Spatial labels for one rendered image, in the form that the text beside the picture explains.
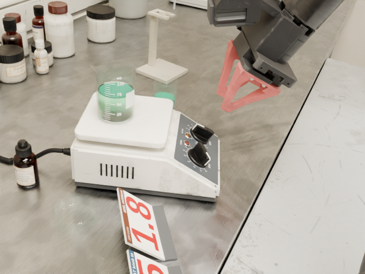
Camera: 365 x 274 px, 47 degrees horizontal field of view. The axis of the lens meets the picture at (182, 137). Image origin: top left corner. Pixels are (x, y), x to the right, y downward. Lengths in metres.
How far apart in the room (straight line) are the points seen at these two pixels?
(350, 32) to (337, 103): 1.05
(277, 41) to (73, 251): 0.34
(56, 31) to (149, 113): 0.41
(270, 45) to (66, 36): 0.54
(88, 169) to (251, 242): 0.23
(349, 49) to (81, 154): 1.57
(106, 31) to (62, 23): 0.14
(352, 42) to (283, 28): 1.45
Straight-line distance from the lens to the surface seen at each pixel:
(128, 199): 0.54
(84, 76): 0.89
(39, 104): 0.80
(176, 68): 0.92
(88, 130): 0.56
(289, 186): 0.65
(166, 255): 0.51
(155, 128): 0.56
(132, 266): 0.46
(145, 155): 0.55
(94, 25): 1.04
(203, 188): 0.57
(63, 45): 0.96
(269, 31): 0.52
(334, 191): 0.67
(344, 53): 1.98
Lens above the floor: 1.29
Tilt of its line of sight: 34 degrees down
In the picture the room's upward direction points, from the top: 6 degrees clockwise
